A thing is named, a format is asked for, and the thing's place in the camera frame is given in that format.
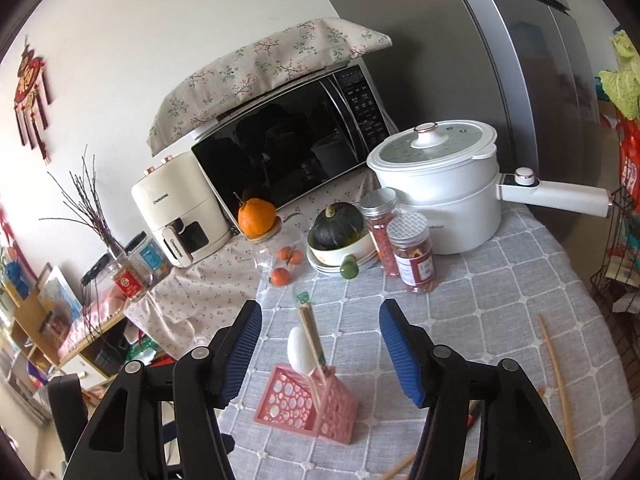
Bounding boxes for lone wooden chopstick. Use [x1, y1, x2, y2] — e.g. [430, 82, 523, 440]
[536, 313, 577, 461]

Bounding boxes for floral white tablecloth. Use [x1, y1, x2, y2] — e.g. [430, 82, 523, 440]
[125, 167, 378, 359]

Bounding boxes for white plastic spoon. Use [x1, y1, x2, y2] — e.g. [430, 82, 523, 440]
[286, 326, 318, 376]

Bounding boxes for pink perforated utensil basket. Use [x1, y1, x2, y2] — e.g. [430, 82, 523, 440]
[254, 364, 359, 445]

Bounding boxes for clear jar red label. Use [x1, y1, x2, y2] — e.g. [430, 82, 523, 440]
[387, 212, 436, 292]

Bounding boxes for grey quilted tablecloth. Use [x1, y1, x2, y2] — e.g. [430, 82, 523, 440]
[218, 206, 636, 479]

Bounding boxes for glass jar with branches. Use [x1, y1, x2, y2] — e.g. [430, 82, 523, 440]
[41, 151, 148, 302]

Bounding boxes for wooden shelf unit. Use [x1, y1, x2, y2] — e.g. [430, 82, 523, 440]
[1, 261, 129, 390]

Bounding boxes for glass jar blue label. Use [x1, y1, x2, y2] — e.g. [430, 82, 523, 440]
[125, 231, 172, 288]

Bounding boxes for large orange fruit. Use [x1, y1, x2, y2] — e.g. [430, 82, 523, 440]
[238, 198, 277, 238]

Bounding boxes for dark green squash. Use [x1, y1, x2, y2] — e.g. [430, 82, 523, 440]
[309, 202, 364, 250]

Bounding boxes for clear jar red contents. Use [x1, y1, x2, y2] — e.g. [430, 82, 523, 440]
[358, 188, 399, 276]

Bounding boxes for cream air fryer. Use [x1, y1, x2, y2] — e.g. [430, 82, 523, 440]
[131, 152, 232, 269]

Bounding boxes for white electric cooking pot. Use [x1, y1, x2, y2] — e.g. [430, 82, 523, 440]
[367, 120, 612, 255]

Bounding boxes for black microwave oven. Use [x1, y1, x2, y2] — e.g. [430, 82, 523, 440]
[192, 61, 394, 223]

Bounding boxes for red snack bag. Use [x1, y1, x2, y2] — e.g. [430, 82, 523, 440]
[616, 110, 640, 214]

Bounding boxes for floral cloth cover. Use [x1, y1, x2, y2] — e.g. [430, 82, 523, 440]
[146, 18, 393, 156]

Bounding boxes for red chinese knot decoration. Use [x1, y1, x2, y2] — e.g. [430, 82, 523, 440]
[13, 39, 52, 165]

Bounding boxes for green leafy vegetables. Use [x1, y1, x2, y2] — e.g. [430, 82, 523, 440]
[599, 29, 640, 120]

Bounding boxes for silver refrigerator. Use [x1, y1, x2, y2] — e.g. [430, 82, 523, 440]
[437, 0, 609, 181]

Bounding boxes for white bowl green handle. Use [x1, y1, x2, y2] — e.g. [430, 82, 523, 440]
[307, 231, 378, 280]

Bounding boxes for black wire rack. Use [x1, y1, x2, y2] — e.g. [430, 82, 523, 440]
[590, 186, 639, 356]

